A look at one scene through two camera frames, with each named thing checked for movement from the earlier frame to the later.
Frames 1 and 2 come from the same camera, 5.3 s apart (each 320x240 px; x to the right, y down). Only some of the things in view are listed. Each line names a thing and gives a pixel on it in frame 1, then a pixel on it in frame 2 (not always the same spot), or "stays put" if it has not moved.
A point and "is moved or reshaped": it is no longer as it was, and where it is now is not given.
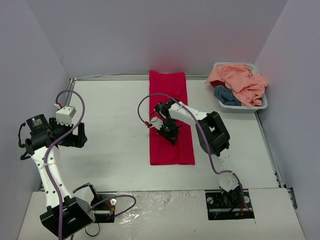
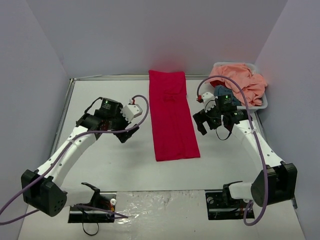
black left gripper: [75, 135] to [124, 132]
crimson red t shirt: [173, 83] is moved or reshaped
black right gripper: [168, 133] to [206, 120]
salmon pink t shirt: [249, 89] stays put
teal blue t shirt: [225, 96] stays put
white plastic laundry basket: [232, 109] stays put
